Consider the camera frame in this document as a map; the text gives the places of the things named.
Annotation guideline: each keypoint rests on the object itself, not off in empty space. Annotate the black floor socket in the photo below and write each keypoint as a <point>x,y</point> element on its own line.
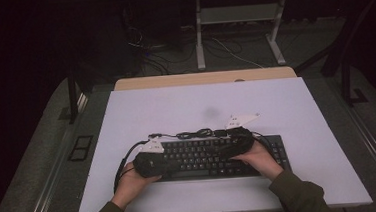
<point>80,148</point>

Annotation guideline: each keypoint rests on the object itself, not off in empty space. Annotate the person's right hand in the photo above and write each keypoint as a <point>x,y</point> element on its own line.
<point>258,163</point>

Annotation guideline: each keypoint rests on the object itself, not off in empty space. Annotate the black metal stand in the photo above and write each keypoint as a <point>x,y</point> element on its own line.
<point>348,84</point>

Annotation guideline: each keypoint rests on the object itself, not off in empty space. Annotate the white metal desk frame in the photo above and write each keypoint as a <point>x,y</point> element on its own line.
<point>236,14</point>

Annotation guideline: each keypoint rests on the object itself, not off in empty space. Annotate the white board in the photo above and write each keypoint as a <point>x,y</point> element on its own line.
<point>209,101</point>

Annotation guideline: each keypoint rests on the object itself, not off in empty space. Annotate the metal floor rail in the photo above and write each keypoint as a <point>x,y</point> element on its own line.
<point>48,192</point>
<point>372,143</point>

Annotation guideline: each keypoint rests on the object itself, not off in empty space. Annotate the black computer keyboard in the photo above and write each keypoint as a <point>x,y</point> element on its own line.
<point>206,160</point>

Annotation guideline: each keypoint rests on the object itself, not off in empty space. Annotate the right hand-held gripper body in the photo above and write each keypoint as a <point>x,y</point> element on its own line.
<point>240,142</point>

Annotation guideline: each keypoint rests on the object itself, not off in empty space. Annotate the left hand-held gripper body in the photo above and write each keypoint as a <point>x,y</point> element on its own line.
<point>153,163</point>

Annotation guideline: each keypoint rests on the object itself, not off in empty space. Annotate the person's left hand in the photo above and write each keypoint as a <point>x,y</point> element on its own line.
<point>134,186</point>

